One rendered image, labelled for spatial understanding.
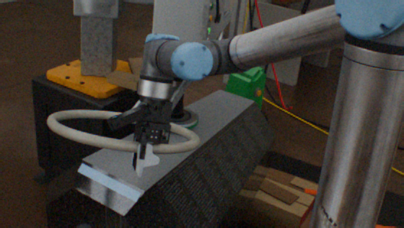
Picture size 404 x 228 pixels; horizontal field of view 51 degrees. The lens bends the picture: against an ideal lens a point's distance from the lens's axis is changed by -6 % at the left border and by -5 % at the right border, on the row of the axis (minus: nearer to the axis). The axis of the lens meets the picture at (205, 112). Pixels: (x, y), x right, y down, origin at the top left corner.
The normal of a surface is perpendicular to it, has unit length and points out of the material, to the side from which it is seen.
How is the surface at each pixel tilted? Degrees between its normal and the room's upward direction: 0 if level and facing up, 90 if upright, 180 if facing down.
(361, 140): 86
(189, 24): 90
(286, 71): 90
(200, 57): 77
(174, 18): 90
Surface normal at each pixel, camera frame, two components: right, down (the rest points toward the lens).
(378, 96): -0.25, 0.32
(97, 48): 0.00, 0.44
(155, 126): 0.33, 0.18
